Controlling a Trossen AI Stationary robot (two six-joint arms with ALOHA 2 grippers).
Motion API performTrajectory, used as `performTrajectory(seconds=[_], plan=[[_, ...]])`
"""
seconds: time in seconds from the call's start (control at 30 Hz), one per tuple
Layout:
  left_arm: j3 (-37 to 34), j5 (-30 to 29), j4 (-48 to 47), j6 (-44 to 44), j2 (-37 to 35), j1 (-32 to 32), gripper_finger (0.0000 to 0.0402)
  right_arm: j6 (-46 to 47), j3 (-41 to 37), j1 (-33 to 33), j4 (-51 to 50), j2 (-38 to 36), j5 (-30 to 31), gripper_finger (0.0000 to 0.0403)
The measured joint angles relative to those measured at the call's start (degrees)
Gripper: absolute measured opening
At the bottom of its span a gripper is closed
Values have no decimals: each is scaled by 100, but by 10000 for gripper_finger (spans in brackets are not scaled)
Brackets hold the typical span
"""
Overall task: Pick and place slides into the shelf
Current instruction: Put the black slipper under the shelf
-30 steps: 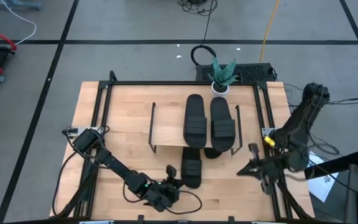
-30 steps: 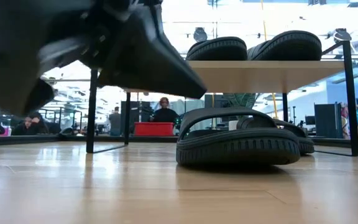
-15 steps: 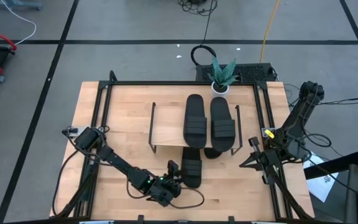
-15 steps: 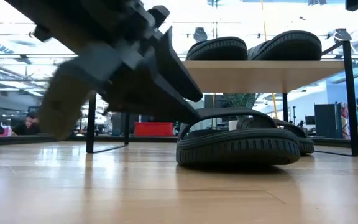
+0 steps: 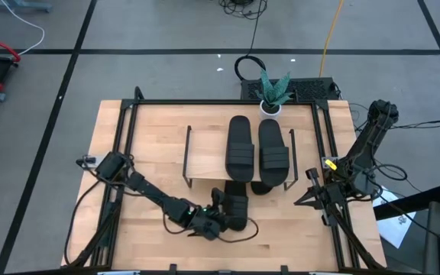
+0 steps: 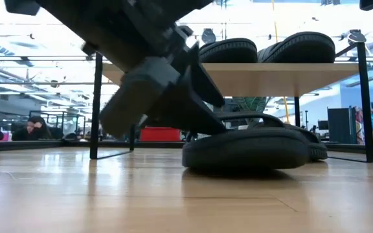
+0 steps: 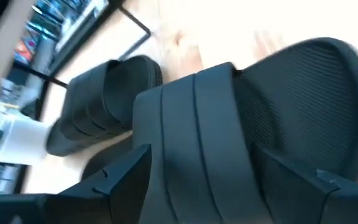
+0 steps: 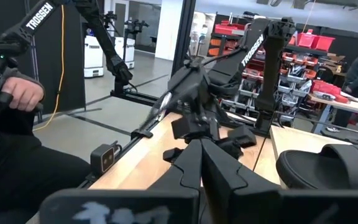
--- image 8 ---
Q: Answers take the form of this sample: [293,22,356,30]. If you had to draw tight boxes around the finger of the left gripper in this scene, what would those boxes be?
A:
[216,124,258,161]
[163,115,220,162]

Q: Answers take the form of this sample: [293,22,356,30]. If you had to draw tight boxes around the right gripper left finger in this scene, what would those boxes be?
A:
[39,138,203,224]

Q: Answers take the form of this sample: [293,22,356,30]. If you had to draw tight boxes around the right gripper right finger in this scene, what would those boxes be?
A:
[201,138,358,224]

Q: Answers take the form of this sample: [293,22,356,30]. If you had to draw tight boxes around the dark rubber slide sandal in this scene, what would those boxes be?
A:
[274,143,358,191]

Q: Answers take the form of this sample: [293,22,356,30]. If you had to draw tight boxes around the black clamp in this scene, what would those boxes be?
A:
[130,128,154,140]

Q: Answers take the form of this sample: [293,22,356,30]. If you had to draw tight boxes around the black base bar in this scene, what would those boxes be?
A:
[109,89,158,107]

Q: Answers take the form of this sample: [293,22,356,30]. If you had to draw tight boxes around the red storage bins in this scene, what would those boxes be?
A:
[214,20,246,37]
[296,29,336,52]

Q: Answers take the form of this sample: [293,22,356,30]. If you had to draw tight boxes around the storage rack with bins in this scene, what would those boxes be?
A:
[208,12,338,123]

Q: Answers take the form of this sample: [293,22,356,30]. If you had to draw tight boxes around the white mobile cabinet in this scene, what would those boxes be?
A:
[114,36,135,70]
[83,35,104,78]

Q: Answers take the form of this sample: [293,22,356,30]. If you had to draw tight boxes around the red parts tray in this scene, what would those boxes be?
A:
[311,80,350,104]

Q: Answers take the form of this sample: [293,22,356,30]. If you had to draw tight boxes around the wooden workbench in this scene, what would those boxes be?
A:
[308,91,358,135]

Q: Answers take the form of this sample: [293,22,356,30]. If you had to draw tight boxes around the person's hand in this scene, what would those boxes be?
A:
[0,77,45,119]

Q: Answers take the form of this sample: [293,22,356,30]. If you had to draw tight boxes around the black rig post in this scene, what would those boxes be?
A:
[171,0,198,75]

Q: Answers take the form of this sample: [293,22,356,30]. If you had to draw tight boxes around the black table edge rail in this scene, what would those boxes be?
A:
[78,111,175,190]

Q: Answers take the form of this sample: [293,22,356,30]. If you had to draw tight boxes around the black table-level camera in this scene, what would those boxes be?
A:
[89,143,116,175]

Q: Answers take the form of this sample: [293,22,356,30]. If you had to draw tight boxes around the yellow cable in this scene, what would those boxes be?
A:
[32,4,66,132]

